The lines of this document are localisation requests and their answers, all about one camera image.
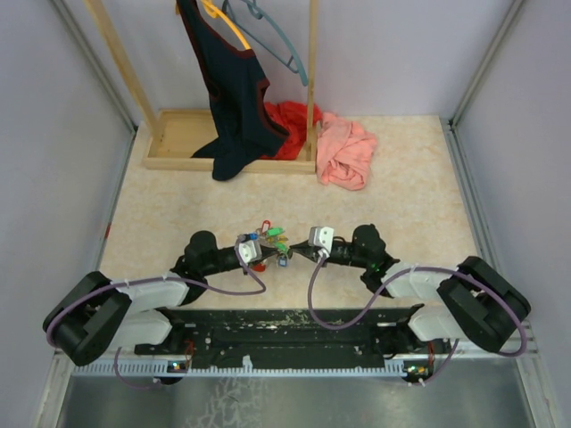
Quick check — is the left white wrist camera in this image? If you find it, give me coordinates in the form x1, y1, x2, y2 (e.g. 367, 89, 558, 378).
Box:
235, 240, 262, 268

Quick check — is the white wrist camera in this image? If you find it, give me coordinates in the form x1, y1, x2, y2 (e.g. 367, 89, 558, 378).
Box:
308, 226, 335, 252
235, 240, 262, 268

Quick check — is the wooden clothes rack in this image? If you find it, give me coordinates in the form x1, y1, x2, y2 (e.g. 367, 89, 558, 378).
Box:
85, 1, 319, 174

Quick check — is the red cloth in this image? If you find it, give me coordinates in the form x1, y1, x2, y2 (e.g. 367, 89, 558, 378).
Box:
261, 101, 308, 161

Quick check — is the pink cloth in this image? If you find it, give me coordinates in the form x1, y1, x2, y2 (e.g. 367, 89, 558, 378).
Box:
316, 112, 378, 191

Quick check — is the red key tag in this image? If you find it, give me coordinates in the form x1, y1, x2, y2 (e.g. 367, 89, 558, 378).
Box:
261, 219, 271, 233

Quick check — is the blue grey hanger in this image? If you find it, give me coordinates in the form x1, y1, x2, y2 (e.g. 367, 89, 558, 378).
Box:
221, 0, 310, 86

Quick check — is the navy blue tank top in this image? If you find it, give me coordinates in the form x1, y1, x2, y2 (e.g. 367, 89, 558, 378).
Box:
177, 1, 289, 181

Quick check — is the white slotted cable duct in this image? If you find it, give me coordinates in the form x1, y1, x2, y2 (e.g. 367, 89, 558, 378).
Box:
73, 358, 418, 378

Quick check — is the yellow hanger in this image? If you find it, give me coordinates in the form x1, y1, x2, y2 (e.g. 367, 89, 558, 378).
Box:
201, 0, 251, 50

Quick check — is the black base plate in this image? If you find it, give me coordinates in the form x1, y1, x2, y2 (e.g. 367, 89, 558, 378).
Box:
135, 306, 451, 369

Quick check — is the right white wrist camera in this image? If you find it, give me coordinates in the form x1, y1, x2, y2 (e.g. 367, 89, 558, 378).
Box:
308, 226, 335, 252

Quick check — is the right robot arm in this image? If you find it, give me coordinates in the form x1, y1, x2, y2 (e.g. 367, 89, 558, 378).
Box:
291, 224, 531, 356

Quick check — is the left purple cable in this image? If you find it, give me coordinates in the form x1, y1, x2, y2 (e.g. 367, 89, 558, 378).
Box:
46, 238, 268, 348

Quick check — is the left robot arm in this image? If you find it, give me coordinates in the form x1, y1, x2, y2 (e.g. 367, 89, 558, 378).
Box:
43, 231, 279, 366

